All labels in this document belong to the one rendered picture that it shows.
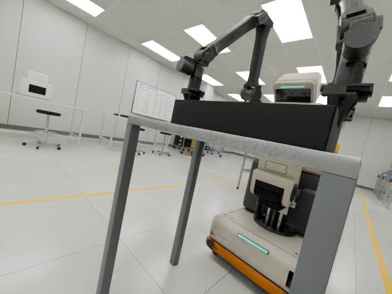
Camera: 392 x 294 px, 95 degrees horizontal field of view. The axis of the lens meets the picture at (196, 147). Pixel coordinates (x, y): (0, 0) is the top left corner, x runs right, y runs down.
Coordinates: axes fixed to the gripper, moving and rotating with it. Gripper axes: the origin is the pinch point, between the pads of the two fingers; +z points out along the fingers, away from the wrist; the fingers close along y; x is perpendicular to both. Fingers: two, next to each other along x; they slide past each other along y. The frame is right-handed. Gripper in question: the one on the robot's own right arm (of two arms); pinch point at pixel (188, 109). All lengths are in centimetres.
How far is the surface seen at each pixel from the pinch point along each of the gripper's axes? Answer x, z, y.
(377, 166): 983, -32, 111
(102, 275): -24, 76, -3
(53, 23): -1, -168, -522
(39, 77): -21, -25, -388
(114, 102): 171, -27, -524
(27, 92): -33, 7, -382
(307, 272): -25, 27, 61
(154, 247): 17, 89, -21
